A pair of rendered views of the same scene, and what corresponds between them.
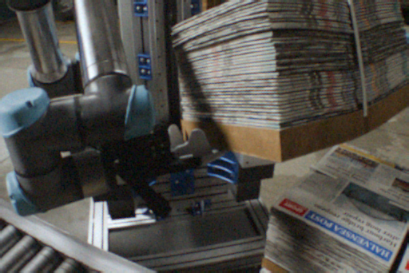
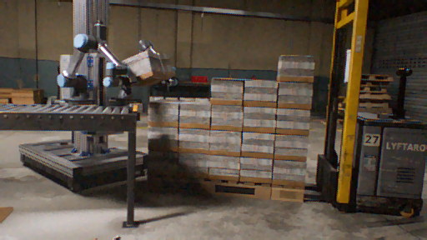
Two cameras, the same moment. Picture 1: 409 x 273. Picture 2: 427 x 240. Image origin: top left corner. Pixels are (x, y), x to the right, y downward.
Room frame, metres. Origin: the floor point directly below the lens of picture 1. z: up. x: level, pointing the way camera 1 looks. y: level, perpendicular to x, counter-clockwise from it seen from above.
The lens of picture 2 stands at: (-2.32, 1.18, 1.08)
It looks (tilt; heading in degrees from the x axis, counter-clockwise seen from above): 7 degrees down; 324
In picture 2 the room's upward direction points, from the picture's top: 3 degrees clockwise
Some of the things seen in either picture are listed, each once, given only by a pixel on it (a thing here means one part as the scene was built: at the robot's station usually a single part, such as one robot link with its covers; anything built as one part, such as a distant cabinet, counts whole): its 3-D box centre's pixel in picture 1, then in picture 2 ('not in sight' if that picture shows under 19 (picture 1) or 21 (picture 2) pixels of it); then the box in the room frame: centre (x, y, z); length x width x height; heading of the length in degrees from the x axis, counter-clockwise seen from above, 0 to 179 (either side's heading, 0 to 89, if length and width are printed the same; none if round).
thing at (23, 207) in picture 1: (44, 185); (111, 82); (0.37, 0.25, 1.00); 0.11 x 0.08 x 0.09; 120
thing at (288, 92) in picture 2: not in sight; (290, 127); (-0.23, -1.23, 0.65); 0.39 x 0.30 x 1.29; 137
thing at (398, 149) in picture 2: not in sight; (378, 159); (-0.77, -1.82, 0.40); 0.69 x 0.55 x 0.80; 137
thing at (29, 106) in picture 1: (40, 128); (113, 69); (0.38, 0.23, 1.10); 0.11 x 0.08 x 0.11; 112
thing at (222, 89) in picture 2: not in sight; (228, 92); (0.18, -0.80, 0.95); 0.38 x 0.29 x 0.23; 137
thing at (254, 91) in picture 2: not in sight; (259, 92); (-0.02, -1.01, 0.95); 0.38 x 0.29 x 0.23; 137
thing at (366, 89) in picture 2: not in sight; (358, 99); (2.67, -7.10, 0.65); 1.33 x 0.94 x 1.30; 70
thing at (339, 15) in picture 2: not in sight; (334, 92); (-0.28, -1.77, 0.97); 0.09 x 0.09 x 1.75; 47
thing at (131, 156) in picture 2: not in sight; (131, 178); (-0.12, 0.27, 0.34); 0.06 x 0.06 x 0.68; 66
